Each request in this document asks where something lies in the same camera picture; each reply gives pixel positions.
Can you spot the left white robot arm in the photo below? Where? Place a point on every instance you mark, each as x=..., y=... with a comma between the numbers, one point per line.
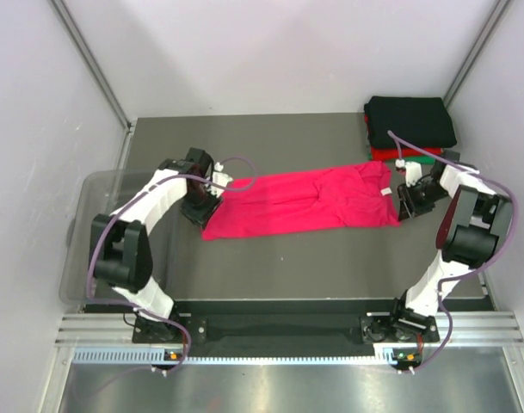
x=120, y=248

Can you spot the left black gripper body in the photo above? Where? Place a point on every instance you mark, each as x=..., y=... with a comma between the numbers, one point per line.
x=198, y=206

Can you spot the aluminium frame rail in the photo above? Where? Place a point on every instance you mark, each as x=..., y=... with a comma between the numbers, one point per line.
x=470, y=328

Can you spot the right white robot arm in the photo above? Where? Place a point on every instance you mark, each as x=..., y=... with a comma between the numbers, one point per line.
x=473, y=229

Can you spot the red folded t shirt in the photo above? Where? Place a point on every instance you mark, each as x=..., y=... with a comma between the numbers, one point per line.
x=382, y=153

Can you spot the black folded t shirt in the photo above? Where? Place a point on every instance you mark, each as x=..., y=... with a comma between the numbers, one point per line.
x=422, y=121

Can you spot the green folded t shirt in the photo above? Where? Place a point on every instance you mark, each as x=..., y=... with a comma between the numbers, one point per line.
x=423, y=160

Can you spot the clear plastic bin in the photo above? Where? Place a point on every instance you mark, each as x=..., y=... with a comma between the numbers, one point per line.
x=104, y=192

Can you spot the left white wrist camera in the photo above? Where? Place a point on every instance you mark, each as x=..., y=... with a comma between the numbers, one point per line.
x=220, y=179

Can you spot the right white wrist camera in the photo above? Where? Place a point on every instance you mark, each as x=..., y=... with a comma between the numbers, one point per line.
x=412, y=171

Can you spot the pink t shirt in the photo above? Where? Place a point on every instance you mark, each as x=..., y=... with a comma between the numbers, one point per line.
x=355, y=195

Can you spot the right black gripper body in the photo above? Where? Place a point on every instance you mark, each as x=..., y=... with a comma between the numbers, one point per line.
x=420, y=198

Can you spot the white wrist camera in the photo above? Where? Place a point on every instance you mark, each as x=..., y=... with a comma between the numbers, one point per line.
x=412, y=171
x=220, y=179

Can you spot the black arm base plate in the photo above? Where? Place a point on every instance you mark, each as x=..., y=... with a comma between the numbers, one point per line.
x=355, y=320

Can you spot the grey slotted cable duct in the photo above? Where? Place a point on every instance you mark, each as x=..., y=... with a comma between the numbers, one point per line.
x=160, y=357

